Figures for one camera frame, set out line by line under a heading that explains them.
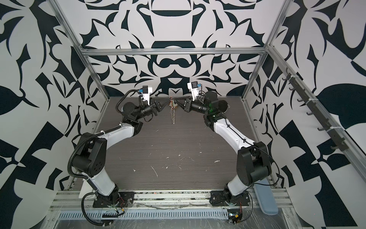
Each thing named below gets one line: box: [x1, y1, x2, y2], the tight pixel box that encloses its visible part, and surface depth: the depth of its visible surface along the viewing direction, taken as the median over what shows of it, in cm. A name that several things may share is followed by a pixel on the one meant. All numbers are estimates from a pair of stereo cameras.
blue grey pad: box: [253, 178, 279, 216], surface depth 73 cm
